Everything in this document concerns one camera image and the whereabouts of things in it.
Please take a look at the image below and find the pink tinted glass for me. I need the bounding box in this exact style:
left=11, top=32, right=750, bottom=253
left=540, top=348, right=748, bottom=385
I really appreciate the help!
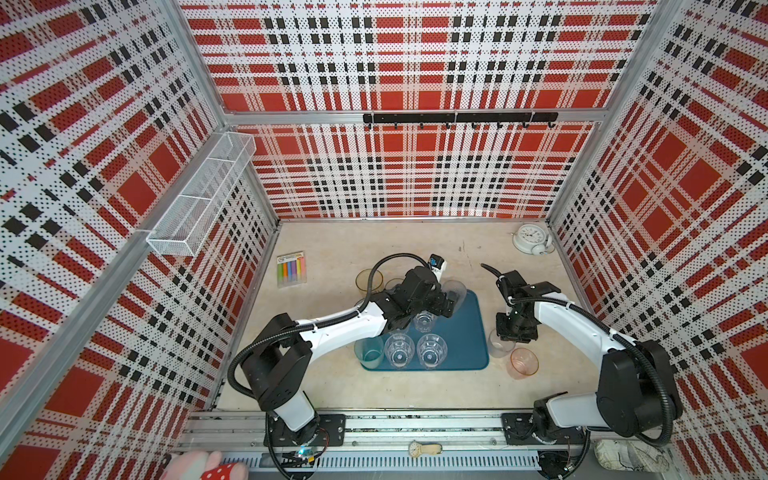
left=506, top=348, right=540, bottom=380

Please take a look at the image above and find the teal plastic tray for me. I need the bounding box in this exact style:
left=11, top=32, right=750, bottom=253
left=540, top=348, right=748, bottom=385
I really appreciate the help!
left=368, top=290, right=489, bottom=371

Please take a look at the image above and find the amber tall glass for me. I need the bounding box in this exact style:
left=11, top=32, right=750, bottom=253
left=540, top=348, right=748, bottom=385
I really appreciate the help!
left=355, top=269, right=384, bottom=295

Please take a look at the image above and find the mint green frosted cup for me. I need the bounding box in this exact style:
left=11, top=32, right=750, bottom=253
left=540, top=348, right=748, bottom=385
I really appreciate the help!
left=354, top=337, right=384, bottom=370

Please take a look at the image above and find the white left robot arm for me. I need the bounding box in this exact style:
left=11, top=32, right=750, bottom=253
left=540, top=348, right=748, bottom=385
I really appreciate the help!
left=227, top=266, right=466, bottom=437

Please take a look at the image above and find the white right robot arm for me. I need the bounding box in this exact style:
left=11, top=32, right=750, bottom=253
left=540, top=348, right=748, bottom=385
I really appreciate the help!
left=489, top=268, right=684, bottom=447

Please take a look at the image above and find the white alarm clock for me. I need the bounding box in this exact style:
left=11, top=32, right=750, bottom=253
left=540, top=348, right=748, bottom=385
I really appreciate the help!
left=513, top=224, right=554, bottom=256

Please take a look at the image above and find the beige small figure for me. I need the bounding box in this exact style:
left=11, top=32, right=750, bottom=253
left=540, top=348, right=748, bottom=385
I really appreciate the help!
left=408, top=441, right=443, bottom=459

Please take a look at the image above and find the crumpled white cloth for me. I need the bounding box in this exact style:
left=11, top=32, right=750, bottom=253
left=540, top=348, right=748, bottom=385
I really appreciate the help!
left=594, top=439, right=672, bottom=474

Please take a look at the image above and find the pink plush toy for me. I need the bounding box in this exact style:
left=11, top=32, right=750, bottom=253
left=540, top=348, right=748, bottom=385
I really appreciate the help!
left=160, top=451, right=249, bottom=480

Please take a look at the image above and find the black corrugated left cable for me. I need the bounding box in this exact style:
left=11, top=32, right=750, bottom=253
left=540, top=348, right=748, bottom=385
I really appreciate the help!
left=226, top=251, right=433, bottom=400

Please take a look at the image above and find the black corrugated cable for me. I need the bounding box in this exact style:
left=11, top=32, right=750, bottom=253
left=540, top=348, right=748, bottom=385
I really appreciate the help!
left=479, top=262, right=677, bottom=448
left=226, top=251, right=433, bottom=400

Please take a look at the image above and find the black corrugated right cable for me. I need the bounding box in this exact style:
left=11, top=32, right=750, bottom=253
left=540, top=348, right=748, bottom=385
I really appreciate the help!
left=479, top=262, right=677, bottom=448

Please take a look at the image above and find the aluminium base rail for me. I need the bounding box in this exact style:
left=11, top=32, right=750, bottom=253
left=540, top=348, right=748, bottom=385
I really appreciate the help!
left=176, top=409, right=640, bottom=479

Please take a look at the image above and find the black hook rail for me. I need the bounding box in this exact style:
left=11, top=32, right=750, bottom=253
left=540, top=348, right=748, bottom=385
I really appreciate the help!
left=362, top=111, right=559, bottom=127

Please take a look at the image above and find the white wire mesh basket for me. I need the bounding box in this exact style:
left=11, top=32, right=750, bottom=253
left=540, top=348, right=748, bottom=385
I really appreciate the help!
left=147, top=132, right=255, bottom=257

